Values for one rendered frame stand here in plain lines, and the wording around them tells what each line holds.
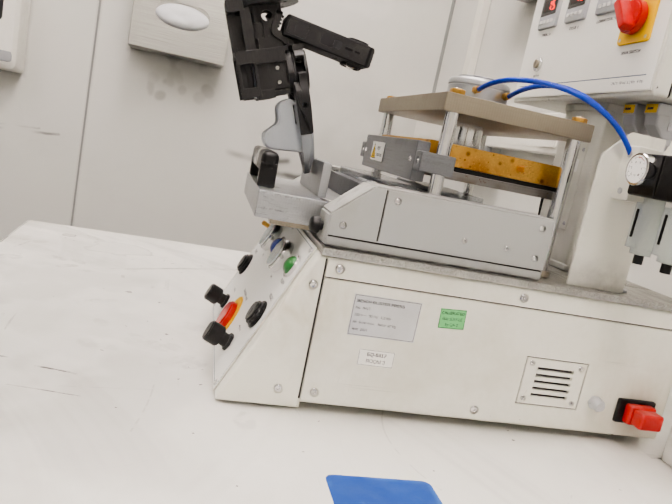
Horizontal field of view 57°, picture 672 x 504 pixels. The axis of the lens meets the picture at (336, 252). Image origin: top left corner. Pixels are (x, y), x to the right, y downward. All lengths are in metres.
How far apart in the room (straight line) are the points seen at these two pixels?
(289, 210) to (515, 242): 0.25
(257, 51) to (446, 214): 0.28
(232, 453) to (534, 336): 0.36
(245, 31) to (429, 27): 1.73
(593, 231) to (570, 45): 0.29
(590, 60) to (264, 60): 0.41
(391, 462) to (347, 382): 0.10
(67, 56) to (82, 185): 0.42
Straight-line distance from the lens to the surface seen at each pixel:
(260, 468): 0.57
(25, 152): 2.31
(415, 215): 0.65
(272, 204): 0.67
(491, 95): 0.81
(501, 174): 0.75
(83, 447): 0.58
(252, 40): 0.76
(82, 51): 2.28
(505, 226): 0.69
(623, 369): 0.81
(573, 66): 0.92
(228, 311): 0.80
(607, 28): 0.88
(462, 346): 0.70
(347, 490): 0.57
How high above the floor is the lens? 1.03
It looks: 10 degrees down
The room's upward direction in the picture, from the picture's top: 12 degrees clockwise
